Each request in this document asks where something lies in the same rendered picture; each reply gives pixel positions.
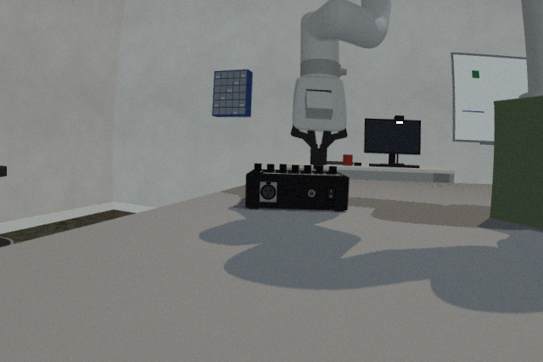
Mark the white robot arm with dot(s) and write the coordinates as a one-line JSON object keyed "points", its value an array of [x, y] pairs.
{"points": [[342, 20]]}

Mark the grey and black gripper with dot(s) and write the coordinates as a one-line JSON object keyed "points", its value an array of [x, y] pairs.
{"points": [[336, 124]]}

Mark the black lighting desk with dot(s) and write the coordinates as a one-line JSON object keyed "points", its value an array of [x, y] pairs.
{"points": [[296, 189]]}

